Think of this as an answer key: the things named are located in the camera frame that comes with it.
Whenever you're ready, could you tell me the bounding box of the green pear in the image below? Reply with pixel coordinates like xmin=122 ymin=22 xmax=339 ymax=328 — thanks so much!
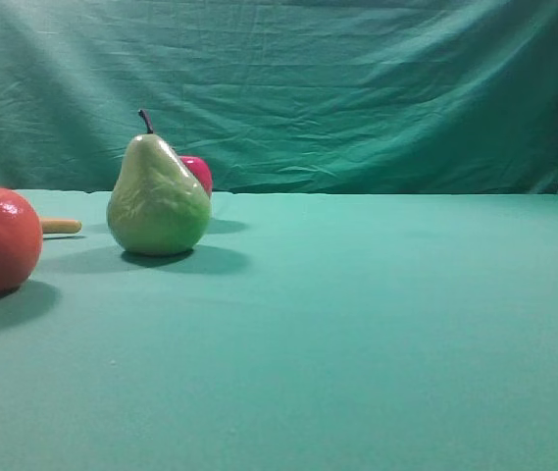
xmin=106 ymin=109 xmax=211 ymax=257

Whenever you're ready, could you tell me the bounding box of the green table cloth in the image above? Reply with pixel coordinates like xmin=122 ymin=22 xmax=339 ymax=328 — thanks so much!
xmin=0 ymin=190 xmax=558 ymax=470

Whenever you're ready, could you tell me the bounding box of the red apple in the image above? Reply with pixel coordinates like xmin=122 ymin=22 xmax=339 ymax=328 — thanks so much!
xmin=178 ymin=155 xmax=213 ymax=198

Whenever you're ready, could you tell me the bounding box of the green backdrop cloth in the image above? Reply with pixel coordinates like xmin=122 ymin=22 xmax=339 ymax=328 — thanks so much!
xmin=0 ymin=1 xmax=558 ymax=194

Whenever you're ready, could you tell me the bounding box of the yellow banana tip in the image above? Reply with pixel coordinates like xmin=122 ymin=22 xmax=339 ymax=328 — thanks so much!
xmin=40 ymin=218 xmax=82 ymax=235

